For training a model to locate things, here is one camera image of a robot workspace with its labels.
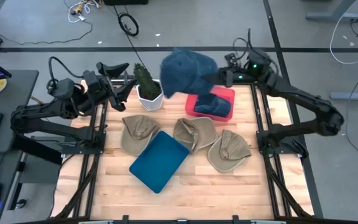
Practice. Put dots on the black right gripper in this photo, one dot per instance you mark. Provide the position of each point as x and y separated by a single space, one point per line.
235 77

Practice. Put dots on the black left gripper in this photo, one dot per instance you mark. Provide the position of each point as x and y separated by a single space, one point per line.
96 87

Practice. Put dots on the navy blue cap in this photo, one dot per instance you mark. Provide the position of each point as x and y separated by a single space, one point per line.
185 73
213 105

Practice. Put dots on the tan cap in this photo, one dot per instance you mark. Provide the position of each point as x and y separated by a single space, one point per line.
228 152
138 133
197 132

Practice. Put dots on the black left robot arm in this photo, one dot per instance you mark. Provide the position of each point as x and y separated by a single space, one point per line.
42 109

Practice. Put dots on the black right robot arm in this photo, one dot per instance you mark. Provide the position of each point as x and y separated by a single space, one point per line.
306 99

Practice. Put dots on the red plastic tray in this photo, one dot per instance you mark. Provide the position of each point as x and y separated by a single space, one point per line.
228 93

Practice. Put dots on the green cactus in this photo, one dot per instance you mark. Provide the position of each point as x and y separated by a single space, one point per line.
145 81

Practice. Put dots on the white plant pot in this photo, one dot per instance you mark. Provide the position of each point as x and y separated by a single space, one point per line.
151 104

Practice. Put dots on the black box on floor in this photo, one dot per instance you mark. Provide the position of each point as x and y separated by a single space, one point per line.
126 2

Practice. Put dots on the blue plastic tray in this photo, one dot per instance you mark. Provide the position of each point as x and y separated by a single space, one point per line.
158 161

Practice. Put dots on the grey desk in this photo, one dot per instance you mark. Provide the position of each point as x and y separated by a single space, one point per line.
14 93

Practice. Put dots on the grey desk foot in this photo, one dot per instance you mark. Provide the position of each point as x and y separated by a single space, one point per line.
337 15
353 95

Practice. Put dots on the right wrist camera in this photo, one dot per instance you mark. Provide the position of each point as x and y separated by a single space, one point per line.
232 59

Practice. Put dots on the black aluminium table frame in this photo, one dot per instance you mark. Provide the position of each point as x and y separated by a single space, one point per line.
210 222

